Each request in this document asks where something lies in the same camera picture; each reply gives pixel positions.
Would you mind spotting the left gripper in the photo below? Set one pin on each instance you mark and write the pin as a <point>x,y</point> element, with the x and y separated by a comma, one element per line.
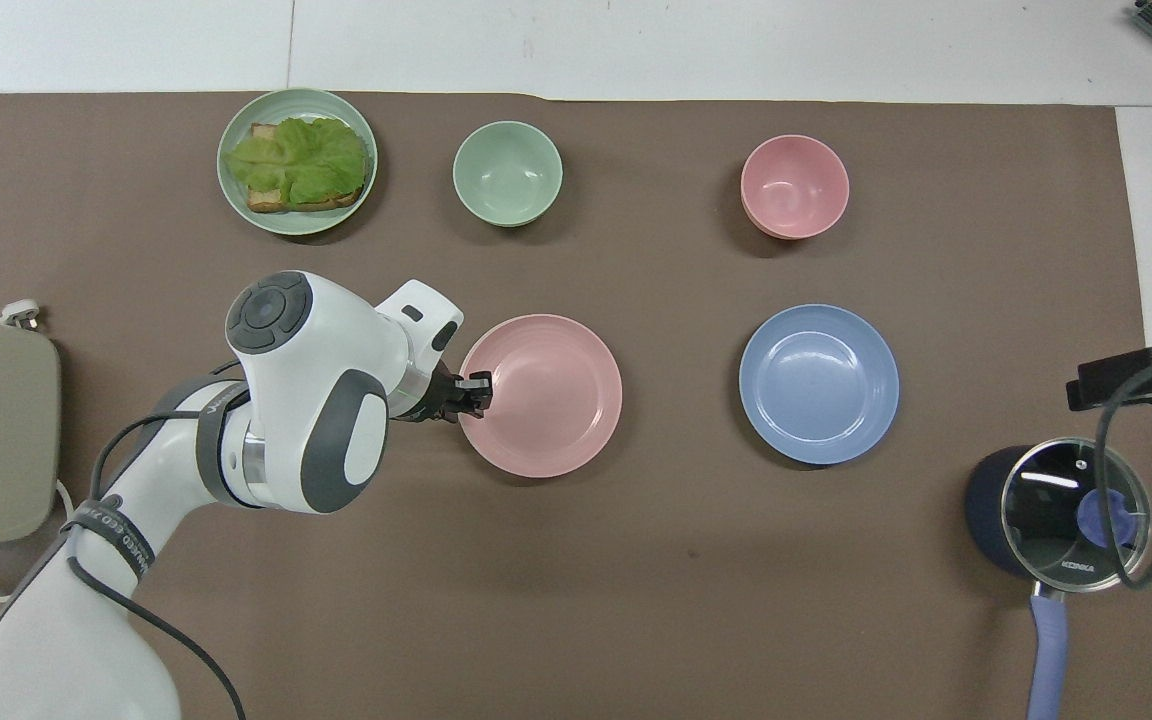
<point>442,402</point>

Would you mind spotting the green bowl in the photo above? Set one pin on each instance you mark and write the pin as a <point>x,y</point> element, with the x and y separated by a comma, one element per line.
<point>507,173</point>

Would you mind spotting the white plug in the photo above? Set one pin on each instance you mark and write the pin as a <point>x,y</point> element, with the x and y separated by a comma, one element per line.
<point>21,313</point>

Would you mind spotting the toast slice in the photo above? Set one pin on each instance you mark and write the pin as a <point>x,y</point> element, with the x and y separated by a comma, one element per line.
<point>266,200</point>

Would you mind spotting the dark blue pot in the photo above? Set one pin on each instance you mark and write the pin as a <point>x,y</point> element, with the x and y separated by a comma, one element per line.
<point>986,510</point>

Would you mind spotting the green plate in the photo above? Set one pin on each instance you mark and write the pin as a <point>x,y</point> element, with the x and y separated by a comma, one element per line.
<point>241,195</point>

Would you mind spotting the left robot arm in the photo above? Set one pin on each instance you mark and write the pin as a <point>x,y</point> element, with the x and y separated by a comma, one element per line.
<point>321,400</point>

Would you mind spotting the glass pot lid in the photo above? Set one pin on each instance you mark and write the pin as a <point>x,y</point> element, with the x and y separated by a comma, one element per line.
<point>1046,520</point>

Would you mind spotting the green lettuce leaf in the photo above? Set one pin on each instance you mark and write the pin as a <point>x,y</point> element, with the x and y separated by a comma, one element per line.
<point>301,160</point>

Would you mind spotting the pink bowl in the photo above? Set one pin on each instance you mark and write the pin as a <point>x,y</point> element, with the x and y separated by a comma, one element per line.
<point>794,186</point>

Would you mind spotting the blue plate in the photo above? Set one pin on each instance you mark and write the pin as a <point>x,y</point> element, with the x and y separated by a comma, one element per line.
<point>819,384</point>

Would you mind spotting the pink plate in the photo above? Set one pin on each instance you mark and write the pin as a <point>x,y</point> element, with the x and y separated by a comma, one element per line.
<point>556,395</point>

